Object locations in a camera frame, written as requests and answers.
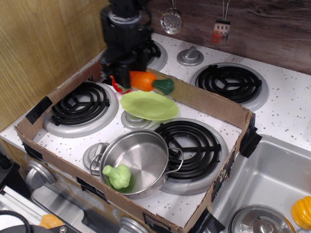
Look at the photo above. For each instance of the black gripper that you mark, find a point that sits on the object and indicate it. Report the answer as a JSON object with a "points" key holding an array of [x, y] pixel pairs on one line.
{"points": [[125, 30]]}

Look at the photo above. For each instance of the orange toy carrot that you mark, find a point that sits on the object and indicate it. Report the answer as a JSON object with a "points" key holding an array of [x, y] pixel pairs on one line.
{"points": [[146, 81]]}

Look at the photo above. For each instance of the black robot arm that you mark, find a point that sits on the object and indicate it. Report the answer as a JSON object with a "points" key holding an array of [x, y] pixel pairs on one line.
{"points": [[126, 32]]}

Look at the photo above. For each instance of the light green plastic plate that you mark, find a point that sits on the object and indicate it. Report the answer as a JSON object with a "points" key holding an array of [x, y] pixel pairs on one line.
{"points": [[149, 105]]}

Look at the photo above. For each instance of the back left black burner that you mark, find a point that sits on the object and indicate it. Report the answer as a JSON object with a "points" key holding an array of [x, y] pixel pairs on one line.
{"points": [[155, 55]]}

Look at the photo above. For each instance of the centre silver stove knob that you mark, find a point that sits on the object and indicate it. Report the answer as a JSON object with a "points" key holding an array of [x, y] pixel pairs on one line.
{"points": [[133, 122]]}

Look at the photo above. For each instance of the silver stove knob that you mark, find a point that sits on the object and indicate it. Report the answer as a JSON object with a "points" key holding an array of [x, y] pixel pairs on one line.
{"points": [[190, 57], [133, 122], [92, 157]]}

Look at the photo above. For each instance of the hanging round metal strainer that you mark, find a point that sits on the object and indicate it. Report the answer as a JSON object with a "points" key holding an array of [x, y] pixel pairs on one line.
{"points": [[172, 20]]}

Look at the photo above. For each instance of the back silver stove knob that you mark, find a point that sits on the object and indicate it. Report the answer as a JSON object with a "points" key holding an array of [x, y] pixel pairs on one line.
{"points": [[190, 57]]}

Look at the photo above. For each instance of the stainless steel pot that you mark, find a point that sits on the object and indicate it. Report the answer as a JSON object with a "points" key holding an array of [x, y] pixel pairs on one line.
{"points": [[146, 153]]}

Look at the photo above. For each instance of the front silver stove knob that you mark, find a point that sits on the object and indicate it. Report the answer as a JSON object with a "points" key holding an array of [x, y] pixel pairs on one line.
{"points": [[92, 157]]}

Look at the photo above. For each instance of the green toy broccoli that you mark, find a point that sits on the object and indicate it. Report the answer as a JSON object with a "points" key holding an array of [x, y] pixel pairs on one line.
{"points": [[119, 176]]}

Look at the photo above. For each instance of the hanging metal spatula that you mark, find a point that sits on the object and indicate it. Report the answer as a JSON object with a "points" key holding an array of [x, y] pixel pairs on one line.
{"points": [[221, 28]]}

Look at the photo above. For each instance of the front right black burner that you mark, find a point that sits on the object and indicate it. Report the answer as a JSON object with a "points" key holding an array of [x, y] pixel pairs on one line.
{"points": [[197, 152]]}

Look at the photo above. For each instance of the brown cardboard fence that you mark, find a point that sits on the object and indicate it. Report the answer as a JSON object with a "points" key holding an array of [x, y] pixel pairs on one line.
{"points": [[195, 98]]}

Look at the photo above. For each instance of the back right black burner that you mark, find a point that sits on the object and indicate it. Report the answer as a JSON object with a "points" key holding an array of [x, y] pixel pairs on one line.
{"points": [[236, 82]]}

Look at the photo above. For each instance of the left silver oven knob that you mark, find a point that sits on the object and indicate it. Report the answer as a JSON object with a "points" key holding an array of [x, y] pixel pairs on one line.
{"points": [[38, 176]]}

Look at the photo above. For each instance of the silver oven knob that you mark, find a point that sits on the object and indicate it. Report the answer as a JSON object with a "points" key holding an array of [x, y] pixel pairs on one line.
{"points": [[38, 176], [128, 225]]}

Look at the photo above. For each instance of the right silver oven knob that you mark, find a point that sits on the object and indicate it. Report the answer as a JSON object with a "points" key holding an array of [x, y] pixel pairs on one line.
{"points": [[128, 225]]}

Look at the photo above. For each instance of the orange toy at bottom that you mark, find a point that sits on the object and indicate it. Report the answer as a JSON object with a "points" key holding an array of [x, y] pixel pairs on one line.
{"points": [[49, 221]]}

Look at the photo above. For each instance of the stainless steel sink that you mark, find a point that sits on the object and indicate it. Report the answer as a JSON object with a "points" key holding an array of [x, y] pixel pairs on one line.
{"points": [[276, 174]]}

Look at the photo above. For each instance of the silver pot lid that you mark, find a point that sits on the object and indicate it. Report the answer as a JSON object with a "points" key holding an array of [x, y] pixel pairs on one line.
{"points": [[259, 219]]}

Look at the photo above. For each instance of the yellow toy pepper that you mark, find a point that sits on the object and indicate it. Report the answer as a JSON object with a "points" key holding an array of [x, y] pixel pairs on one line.
{"points": [[301, 212]]}

